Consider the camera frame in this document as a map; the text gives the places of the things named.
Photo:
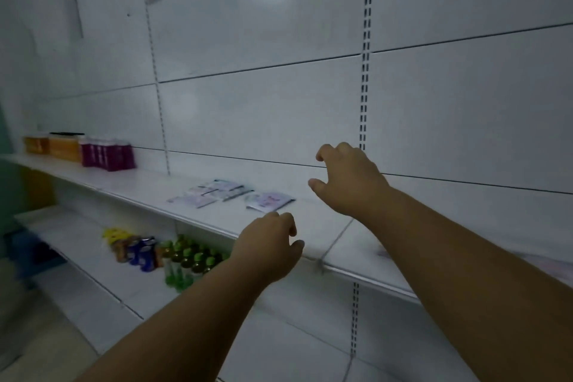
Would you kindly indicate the flat dark-edged packet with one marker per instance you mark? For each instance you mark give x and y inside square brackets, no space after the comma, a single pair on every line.
[237,193]

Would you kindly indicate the blue plastic crate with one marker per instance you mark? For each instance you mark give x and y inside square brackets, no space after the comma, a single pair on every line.
[31,254]

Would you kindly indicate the person's right thumb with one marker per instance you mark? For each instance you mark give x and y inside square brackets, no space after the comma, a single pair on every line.
[317,185]

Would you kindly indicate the person's left forearm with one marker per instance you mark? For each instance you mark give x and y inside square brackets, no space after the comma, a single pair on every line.
[188,323]

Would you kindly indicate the person's right hand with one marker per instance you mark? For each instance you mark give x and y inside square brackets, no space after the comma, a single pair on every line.
[353,182]

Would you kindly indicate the blue drink can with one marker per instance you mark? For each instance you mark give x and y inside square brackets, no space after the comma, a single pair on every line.
[134,252]
[147,255]

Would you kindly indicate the person's left hand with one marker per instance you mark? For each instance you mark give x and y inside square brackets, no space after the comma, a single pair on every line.
[264,247]

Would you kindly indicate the brown drink can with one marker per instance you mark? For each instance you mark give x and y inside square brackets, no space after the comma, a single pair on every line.
[121,249]

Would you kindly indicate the person's left thumb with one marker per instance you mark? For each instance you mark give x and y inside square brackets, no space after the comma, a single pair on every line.
[297,248]

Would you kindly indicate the flat pale blue packet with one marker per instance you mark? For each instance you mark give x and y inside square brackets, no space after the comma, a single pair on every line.
[215,187]

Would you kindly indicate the row of magenta bottles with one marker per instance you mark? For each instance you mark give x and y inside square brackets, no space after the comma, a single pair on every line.
[107,155]

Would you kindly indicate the flat white purple packet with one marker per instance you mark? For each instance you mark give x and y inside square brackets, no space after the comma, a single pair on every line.
[268,201]

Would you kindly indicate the yellow snack packet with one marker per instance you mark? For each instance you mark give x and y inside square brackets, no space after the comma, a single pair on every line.
[115,235]

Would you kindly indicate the orange box with black lid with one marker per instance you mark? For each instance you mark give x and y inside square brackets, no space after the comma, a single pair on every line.
[65,147]

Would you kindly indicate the long white metal shelf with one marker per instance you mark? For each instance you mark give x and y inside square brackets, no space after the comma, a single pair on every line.
[210,211]

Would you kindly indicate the group of green-capped bottles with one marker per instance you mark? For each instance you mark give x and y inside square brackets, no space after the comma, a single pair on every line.
[190,261]

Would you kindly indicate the flat lavender packet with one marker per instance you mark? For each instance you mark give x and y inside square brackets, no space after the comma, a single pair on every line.
[192,201]

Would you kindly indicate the small orange box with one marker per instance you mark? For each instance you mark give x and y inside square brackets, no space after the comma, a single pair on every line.
[36,145]

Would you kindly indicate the low white metal shelf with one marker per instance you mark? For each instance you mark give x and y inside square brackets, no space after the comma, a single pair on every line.
[85,256]

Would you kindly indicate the person's right forearm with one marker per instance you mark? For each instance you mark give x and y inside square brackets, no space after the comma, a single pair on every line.
[474,287]

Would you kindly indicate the slotted metal shelf upright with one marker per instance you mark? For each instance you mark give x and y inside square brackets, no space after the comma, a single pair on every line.
[154,64]
[365,59]

